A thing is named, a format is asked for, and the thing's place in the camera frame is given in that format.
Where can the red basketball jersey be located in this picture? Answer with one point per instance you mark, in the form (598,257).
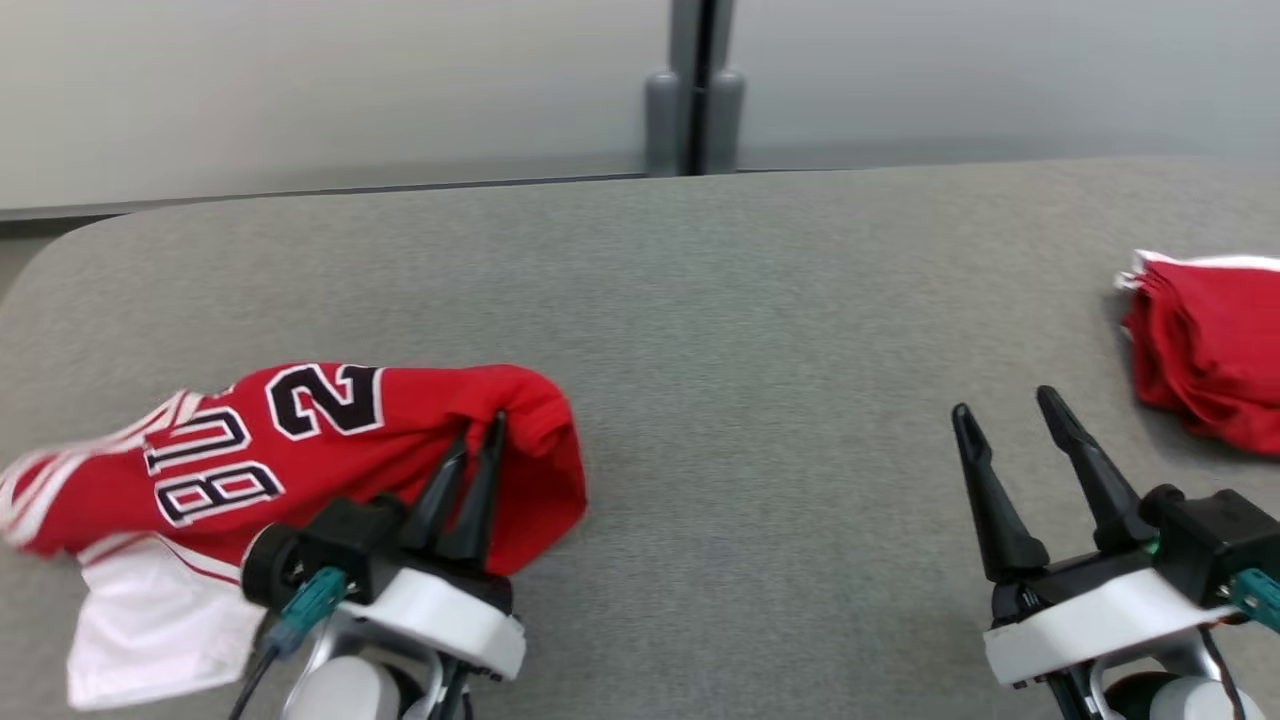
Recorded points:
(300,450)

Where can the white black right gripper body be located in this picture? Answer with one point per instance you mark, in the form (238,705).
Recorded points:
(1090,620)

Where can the grey wall base rail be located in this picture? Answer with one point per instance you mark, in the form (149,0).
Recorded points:
(300,193)

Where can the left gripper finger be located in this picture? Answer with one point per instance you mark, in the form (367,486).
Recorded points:
(438,500)
(478,500)

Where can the red shorts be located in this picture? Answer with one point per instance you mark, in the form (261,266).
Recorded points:
(1215,350)

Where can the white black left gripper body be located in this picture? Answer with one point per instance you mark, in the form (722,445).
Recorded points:
(440,615)

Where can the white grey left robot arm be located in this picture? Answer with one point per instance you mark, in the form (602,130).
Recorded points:
(350,690)

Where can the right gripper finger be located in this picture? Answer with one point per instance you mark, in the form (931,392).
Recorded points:
(1095,470)
(995,500)

